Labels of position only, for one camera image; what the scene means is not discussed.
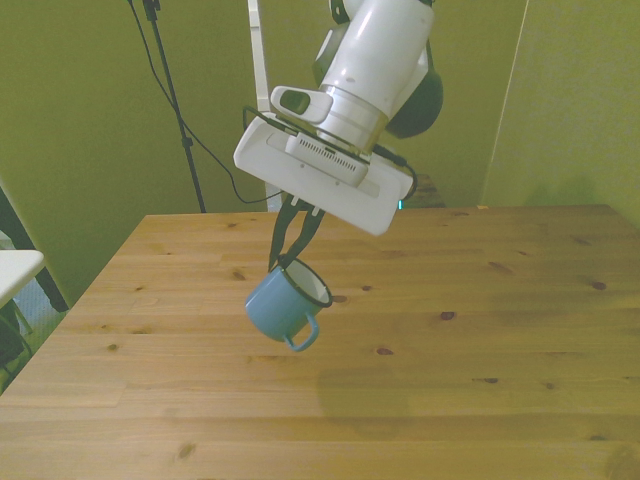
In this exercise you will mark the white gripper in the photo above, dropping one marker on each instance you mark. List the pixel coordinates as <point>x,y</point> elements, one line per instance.
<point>325,200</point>

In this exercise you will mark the blue enamel mug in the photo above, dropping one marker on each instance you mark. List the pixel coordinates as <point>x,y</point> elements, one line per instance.
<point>275,305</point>

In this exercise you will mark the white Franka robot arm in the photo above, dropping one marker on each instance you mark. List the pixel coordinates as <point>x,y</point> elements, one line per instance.
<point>375,50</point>

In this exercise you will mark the white upright board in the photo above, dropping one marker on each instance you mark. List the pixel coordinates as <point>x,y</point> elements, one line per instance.
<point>257,50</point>

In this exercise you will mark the black tripod pole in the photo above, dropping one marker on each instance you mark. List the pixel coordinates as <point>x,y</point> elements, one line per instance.
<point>187,145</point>

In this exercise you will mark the white side table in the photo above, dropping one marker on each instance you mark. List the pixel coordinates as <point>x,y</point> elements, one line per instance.
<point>15,270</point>

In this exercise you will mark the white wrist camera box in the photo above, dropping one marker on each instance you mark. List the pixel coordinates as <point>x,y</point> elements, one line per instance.
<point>325,162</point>

